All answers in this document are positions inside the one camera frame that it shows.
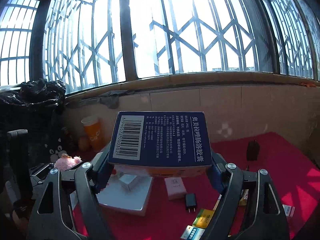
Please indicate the orange coco paper cup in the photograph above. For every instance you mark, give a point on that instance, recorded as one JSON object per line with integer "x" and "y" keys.
{"x": 92, "y": 128}

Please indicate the white cardboard tray box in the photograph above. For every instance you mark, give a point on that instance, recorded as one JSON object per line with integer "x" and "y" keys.
{"x": 116, "y": 197}

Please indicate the blue white medicine box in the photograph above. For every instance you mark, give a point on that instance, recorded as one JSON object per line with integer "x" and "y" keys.
{"x": 160, "y": 144}

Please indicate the black plastic bag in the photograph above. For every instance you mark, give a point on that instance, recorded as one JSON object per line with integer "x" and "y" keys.
{"x": 39, "y": 98}

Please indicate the small white red box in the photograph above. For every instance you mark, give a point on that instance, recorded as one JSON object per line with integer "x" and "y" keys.
{"x": 289, "y": 210}

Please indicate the black cube power adapter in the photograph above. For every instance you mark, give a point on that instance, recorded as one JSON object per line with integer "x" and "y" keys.
{"x": 252, "y": 152}

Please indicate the white yellow medicine box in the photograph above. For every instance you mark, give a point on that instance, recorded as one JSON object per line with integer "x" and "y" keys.
{"x": 217, "y": 203}

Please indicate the grey rag on sill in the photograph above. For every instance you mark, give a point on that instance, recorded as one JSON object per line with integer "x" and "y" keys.
{"x": 109, "y": 99}

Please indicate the grey liquid sealant box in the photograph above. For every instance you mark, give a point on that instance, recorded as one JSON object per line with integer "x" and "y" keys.
{"x": 129, "y": 181}

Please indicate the orange fruit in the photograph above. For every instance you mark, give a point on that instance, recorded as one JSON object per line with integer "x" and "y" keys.
{"x": 84, "y": 144}

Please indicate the cat print bag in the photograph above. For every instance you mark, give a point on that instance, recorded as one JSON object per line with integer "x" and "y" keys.
{"x": 59, "y": 142}

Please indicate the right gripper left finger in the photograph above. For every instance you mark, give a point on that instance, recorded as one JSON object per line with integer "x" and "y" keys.
{"x": 68, "y": 208}

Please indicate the pink soap box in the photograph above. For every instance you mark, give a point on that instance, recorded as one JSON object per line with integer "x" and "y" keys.
{"x": 175, "y": 188}

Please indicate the pink plush pig toy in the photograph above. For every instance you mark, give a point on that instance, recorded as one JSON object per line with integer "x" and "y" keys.
{"x": 66, "y": 162}

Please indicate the black flat usb charger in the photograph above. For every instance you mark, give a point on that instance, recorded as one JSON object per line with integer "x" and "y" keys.
{"x": 190, "y": 202}

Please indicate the red cloth table mat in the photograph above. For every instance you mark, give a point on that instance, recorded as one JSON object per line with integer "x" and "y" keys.
{"x": 295, "y": 177}

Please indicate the light blue nasal drops box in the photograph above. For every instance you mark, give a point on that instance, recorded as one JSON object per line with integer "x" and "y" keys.
{"x": 192, "y": 233}

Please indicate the corn crisp snack bar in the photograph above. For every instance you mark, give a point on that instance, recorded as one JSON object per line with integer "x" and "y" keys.
{"x": 244, "y": 197}

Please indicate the yellow bamboo tissue pack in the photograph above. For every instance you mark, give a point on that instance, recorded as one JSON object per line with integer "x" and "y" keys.
{"x": 203, "y": 218}

